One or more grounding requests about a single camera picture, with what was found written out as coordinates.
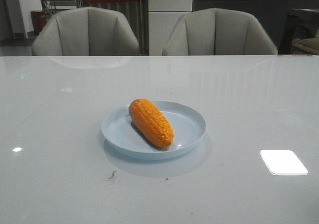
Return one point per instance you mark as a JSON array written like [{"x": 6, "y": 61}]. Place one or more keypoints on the light blue round plate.
[{"x": 123, "y": 136}]

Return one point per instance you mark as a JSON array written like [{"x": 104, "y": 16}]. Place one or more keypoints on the left grey upholstered chair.
[{"x": 86, "y": 31}]

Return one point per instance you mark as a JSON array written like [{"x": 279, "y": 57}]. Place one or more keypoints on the orange plastic corn cob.
[{"x": 151, "y": 122}]

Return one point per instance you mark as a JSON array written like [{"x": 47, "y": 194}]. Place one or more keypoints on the dark grey counter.
[{"x": 270, "y": 13}]

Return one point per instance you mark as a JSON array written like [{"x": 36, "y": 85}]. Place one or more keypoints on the red trash bin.
[{"x": 38, "y": 20}]

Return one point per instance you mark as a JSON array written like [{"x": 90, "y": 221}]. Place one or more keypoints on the grey upholstered chair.
[
  {"x": 86, "y": 31},
  {"x": 217, "y": 31}
]

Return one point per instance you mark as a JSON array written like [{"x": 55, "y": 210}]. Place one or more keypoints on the right grey upholstered chair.
[{"x": 217, "y": 31}]

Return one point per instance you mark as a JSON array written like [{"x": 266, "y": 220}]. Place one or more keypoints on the red barrier belt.
[{"x": 107, "y": 1}]

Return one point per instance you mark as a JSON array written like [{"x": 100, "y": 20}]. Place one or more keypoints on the white cabinet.
[{"x": 163, "y": 15}]

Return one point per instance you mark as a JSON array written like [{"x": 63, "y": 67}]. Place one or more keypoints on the dark armchair with cushion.
[{"x": 300, "y": 23}]

